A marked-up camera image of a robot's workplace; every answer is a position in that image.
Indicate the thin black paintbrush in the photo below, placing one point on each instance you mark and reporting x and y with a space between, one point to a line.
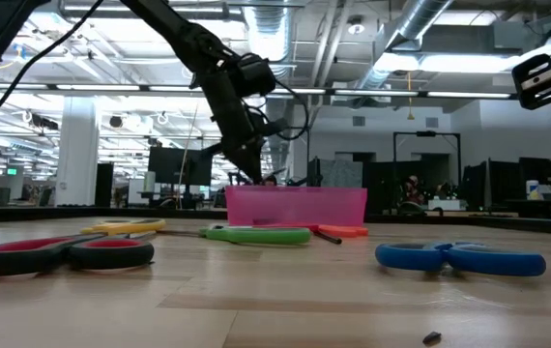
328 237

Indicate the black monitor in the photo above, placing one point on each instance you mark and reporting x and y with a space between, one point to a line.
179 166

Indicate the dark office partition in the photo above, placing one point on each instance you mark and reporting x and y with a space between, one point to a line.
382 183

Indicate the white canister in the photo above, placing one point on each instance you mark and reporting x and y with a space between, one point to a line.
532 189

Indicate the black and red scissors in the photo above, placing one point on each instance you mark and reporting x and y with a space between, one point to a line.
111 266

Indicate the silver spiral air duct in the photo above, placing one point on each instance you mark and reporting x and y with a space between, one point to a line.
420 14

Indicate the red plastic bin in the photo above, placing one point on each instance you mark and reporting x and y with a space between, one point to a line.
299 205

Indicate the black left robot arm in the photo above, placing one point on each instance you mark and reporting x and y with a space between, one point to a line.
183 34

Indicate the white pillar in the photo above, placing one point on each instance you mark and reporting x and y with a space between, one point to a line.
77 154

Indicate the long ceiling light strip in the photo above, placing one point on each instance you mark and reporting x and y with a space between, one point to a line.
96 87

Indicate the black desk monitors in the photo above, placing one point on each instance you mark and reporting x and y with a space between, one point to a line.
536 169

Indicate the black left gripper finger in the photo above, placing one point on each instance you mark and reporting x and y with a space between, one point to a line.
249 162

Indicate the small black debris piece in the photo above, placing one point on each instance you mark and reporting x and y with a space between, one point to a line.
431 337

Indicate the person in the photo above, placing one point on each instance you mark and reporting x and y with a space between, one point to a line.
413 188
269 181

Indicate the black cabinet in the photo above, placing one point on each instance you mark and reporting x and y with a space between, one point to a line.
104 186

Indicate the black frame stand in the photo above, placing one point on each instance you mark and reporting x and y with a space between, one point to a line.
426 133

